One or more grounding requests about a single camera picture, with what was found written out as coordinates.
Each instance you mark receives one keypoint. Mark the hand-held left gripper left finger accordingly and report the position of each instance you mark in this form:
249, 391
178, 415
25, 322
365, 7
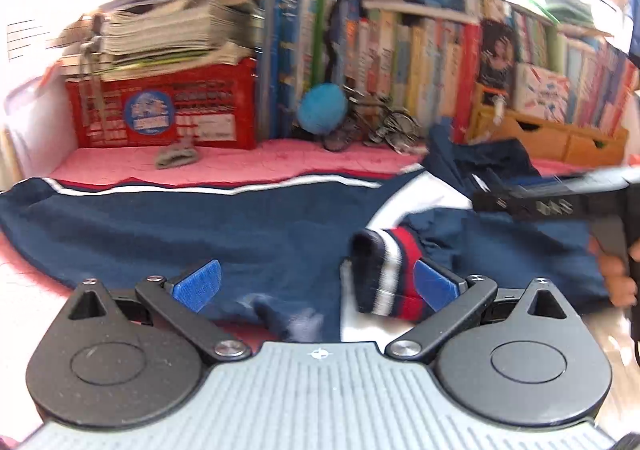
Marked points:
200, 285

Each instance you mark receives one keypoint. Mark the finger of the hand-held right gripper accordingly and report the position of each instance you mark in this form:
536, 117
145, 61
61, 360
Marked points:
490, 202

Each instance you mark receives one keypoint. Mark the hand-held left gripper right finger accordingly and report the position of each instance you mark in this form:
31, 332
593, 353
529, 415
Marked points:
435, 287

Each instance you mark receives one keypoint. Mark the navy and white jacket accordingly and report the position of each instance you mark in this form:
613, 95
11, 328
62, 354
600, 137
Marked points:
200, 220

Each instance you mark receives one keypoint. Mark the person's right hand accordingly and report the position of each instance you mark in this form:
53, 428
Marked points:
617, 285

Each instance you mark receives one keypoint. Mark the wooden drawer organizer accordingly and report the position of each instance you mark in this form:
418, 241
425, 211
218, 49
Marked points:
550, 135

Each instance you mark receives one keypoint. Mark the white pencil-print box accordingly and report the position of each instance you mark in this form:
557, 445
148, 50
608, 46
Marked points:
542, 92

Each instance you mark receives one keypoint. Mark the black miniature bicycle model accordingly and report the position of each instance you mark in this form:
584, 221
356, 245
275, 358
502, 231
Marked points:
390, 125

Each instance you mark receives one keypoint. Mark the small grey fabric pouch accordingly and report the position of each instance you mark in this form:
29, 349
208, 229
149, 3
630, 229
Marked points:
176, 157

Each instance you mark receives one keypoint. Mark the row of thin colourful books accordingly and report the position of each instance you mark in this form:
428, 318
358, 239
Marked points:
590, 65

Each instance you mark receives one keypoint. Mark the black smartphone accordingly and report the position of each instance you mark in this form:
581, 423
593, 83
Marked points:
496, 55

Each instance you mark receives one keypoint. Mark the red plastic crate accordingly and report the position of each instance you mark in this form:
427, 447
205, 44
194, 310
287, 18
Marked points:
150, 110

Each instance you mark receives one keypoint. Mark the blue plush ball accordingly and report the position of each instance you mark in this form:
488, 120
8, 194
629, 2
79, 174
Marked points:
322, 107

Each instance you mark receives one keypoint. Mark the stack of green folders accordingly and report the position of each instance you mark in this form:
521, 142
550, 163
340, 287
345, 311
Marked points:
565, 5

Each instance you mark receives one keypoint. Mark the row of tall blue books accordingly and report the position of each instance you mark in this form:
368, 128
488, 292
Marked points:
287, 50

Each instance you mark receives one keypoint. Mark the stack of paper workbooks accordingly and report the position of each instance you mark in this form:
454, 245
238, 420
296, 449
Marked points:
165, 25

